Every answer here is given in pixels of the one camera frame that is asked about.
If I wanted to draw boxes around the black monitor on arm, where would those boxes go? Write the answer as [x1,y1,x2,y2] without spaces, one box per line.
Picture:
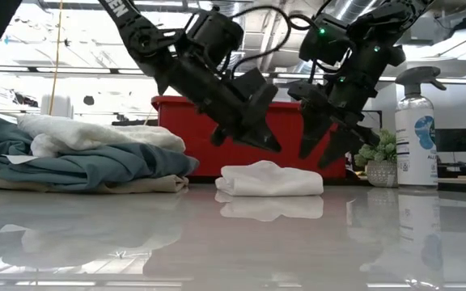
[436,128,466,178]

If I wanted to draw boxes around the black computer monitor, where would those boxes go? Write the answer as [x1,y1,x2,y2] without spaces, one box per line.
[111,119,159,127]

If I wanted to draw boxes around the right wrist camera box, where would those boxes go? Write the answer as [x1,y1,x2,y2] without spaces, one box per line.
[299,14,354,65]

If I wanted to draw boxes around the yellow cable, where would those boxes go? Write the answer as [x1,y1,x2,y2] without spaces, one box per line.
[46,0,64,118]

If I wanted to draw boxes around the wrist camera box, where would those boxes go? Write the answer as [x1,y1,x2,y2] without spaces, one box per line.
[299,14,354,65]
[188,10,245,61]

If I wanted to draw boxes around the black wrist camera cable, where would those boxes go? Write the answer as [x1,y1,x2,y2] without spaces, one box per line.
[231,4,323,80]

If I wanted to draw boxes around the small white cloth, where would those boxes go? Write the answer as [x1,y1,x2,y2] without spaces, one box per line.
[215,160,325,198]

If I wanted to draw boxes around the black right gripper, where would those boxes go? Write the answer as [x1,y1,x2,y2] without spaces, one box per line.
[287,38,407,170]

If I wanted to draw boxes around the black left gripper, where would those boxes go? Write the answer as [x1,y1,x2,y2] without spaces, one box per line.
[151,38,283,154]

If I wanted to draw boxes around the grey-teal trousers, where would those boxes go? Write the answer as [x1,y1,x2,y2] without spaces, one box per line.
[0,112,200,192]

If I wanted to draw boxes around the white spray bottle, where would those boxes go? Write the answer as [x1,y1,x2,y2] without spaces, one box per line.
[394,65,448,187]

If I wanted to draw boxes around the small potted succulent plant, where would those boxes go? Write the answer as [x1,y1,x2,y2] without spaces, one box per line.
[354,129,399,188]

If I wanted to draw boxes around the red plastic laundry bin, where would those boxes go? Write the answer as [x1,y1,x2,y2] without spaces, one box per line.
[150,95,347,179]

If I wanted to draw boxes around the white towel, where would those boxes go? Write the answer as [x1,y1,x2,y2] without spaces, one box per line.
[16,114,187,158]

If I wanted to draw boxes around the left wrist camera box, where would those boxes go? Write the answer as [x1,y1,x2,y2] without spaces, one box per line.
[188,10,245,61]

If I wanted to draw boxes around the white pillar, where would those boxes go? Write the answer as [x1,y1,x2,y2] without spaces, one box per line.
[40,95,74,120]

